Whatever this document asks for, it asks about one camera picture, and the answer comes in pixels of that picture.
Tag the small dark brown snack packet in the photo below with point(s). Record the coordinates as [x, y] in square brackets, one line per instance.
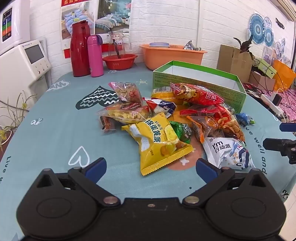
[108, 124]

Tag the white power strip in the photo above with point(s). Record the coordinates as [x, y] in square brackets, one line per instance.
[276, 109]

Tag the bedding wall poster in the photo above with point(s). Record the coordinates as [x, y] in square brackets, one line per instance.
[111, 16]

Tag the small brown cardboard box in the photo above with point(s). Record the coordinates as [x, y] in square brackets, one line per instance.
[260, 81]

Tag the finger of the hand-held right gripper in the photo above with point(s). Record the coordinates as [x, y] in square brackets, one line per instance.
[277, 144]
[288, 126]

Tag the blue-lidded dish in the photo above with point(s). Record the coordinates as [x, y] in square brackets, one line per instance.
[159, 44]

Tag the dark stirring spoon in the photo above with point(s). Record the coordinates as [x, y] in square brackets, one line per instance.
[117, 49]

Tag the red thermos jug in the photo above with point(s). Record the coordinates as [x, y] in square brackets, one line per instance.
[79, 53]

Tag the white device with screen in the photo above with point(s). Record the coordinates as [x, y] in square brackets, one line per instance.
[25, 62]

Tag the red peanut snack packet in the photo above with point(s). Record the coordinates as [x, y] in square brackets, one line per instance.
[227, 122]

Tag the pink thermos bottle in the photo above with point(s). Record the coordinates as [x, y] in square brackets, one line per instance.
[95, 58]

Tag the white wall water purifier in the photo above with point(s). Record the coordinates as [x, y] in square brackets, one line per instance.
[13, 23]

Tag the teal printed tablecloth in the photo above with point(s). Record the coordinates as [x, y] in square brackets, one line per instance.
[57, 139]

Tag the spindly potted plant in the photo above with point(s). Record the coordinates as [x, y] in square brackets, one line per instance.
[11, 115]

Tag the orange plastic basin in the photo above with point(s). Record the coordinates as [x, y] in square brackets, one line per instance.
[173, 58]

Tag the orange plastic bag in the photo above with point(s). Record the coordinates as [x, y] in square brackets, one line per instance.
[285, 74]

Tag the large blue patterned wall plate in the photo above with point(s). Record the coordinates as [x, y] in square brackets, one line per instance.
[257, 29]

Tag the white wall conduit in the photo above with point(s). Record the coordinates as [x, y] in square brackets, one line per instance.
[199, 20]

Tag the dark purple plant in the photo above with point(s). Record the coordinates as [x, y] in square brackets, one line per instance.
[244, 45]

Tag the small green snack packet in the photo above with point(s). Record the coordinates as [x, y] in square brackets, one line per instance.
[182, 131]

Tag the large brown cardboard box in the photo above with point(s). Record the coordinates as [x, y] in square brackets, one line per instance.
[233, 62]

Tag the large red snack packet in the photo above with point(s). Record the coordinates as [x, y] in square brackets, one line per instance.
[198, 93]

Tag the black power adapter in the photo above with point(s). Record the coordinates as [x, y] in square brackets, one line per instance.
[276, 100]

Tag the glass pitcher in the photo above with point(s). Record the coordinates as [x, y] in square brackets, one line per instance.
[116, 41]

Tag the red plastic basin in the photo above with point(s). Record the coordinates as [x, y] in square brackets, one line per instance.
[120, 63]

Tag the white red blue snack packet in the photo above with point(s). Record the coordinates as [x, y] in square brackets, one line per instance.
[161, 106]

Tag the red patterned cloth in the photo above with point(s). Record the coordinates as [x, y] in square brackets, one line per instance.
[289, 102]

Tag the red gold wall hanging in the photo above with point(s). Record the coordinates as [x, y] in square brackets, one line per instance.
[74, 2]

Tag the light green carton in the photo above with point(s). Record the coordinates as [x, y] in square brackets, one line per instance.
[266, 67]

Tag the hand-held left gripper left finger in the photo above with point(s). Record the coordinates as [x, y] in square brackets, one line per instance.
[97, 170]

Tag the orange clear snack packet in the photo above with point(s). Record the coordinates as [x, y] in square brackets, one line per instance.
[205, 128]

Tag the steel bowl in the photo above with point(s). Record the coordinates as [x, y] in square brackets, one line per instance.
[190, 45]

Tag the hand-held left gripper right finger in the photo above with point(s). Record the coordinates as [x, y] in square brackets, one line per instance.
[205, 171]

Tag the small blue snack packet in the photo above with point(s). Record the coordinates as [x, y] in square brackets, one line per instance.
[245, 119]

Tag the large yellow snack packet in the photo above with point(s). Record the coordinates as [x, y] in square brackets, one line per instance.
[157, 143]

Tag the clear red yellow snack packet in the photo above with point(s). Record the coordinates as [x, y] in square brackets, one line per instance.
[124, 113]

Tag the clear pink-topped nut packet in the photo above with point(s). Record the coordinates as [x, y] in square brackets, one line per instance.
[127, 91]

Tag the green cardboard box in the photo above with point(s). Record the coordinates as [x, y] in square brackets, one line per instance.
[208, 76]

